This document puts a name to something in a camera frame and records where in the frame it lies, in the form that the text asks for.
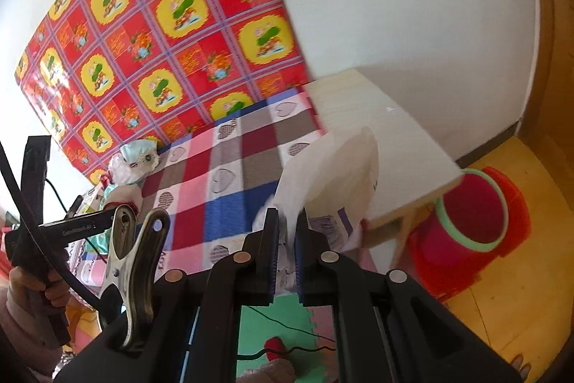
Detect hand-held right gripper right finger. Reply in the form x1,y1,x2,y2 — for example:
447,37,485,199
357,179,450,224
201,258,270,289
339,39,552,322
293,207,523,383

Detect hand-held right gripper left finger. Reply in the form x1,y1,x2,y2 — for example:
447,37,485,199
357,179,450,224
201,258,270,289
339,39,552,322
54,207,281,383

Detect pink paper sheets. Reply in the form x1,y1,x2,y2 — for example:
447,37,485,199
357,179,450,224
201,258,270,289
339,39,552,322
108,181,143,210

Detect clear plastic bag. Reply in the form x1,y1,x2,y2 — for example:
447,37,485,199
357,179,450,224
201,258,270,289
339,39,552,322
110,152,144,186

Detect white feather shuttlecock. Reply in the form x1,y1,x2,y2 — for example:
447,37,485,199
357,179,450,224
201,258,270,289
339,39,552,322
135,152,161,174

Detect white printed plastic bag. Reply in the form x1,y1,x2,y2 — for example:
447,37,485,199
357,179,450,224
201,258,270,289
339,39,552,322
253,126,380,294

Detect red bucket green rim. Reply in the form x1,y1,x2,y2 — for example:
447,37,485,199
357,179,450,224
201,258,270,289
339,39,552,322
408,168,511,304

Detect person's left forearm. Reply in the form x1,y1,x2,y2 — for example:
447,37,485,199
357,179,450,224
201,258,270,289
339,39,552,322
0,289,57,375

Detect person's left hand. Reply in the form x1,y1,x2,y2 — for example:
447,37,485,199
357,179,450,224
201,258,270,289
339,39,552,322
9,265,68,321

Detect metal spring clamp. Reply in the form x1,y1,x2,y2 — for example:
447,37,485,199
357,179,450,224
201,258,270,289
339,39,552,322
101,206,171,352

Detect red slipper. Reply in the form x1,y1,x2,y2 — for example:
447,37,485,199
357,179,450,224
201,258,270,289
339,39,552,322
264,336,290,363

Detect heart print patchwork bed sheet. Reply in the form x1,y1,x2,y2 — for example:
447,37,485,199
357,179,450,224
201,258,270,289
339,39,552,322
67,88,375,307

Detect light wooden side table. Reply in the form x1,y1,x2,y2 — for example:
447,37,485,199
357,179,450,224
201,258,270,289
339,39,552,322
304,68,465,271

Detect red bin lid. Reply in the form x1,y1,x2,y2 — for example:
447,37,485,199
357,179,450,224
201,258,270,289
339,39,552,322
480,167,524,271

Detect wooden door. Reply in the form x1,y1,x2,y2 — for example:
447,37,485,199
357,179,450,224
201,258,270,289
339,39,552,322
527,0,574,137

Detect thick black cable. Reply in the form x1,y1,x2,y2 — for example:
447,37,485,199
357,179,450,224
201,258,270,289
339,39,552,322
0,141,105,313

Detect thin black floor cable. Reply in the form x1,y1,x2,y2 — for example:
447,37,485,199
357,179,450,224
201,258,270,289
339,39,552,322
244,306,338,361

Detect red floral wall cloth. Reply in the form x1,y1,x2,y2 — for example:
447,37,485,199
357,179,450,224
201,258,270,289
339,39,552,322
13,0,315,186

